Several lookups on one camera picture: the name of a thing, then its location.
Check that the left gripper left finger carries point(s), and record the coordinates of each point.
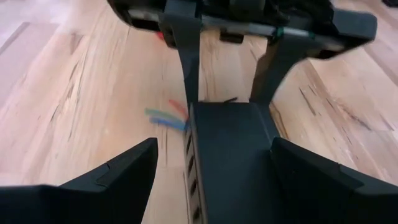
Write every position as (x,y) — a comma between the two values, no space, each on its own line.
(102,196)

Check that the black duct cover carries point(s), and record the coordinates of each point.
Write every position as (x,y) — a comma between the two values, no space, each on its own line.
(233,161)

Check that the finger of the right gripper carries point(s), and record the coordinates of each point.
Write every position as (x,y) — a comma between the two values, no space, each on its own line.
(276,68)
(186,46)

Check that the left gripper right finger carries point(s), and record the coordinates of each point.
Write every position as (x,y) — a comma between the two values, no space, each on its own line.
(326,193)

